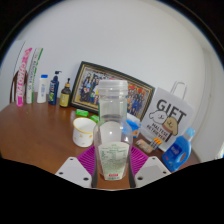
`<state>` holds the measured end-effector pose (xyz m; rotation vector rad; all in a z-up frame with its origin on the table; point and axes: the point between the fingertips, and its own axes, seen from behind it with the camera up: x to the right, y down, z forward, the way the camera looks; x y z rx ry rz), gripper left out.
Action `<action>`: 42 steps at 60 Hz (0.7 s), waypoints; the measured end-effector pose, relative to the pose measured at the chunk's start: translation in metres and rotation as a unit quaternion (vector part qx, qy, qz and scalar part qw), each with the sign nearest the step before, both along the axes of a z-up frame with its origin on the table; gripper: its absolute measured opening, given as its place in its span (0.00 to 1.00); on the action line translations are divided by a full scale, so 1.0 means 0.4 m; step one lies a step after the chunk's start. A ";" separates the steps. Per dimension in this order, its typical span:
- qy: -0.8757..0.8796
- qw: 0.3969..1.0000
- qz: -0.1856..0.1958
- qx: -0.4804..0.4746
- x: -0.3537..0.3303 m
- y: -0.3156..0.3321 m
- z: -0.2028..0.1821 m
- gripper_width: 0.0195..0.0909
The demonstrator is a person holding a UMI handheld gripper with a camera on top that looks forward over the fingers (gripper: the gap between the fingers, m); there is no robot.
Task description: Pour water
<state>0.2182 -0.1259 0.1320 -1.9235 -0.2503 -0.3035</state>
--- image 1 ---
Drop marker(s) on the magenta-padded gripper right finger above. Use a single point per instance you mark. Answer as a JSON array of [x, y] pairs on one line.
[[150, 170]]

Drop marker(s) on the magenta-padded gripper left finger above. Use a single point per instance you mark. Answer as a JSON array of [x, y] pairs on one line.
[[75, 170]]

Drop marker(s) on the clear plastic water bottle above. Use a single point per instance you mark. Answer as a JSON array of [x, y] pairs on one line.
[[112, 146]]

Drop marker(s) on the puzzle cube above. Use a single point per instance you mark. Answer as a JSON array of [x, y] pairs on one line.
[[156, 143]]

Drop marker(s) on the blue detergent bottle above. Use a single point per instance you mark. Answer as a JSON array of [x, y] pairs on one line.
[[178, 153]]

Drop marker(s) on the white mug with yellow rim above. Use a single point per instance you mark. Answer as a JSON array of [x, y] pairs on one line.
[[82, 133]]

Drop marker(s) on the blue tissue pack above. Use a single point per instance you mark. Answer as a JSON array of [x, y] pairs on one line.
[[135, 126]]

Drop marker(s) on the green soap bar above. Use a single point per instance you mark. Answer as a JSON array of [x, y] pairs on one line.
[[94, 118], [82, 113]]

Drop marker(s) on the white paper gift bag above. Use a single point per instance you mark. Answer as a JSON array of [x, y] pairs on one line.
[[170, 115]]

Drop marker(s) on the brown pump bottle yellow label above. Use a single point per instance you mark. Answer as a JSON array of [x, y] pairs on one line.
[[65, 97]]

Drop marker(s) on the dark blue pump bottle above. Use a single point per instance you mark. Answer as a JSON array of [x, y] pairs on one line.
[[53, 91]]

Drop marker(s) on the framed group photo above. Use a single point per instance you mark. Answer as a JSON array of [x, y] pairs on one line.
[[86, 86]]

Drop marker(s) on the white tube with blue cap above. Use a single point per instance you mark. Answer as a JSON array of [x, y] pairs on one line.
[[42, 90]]

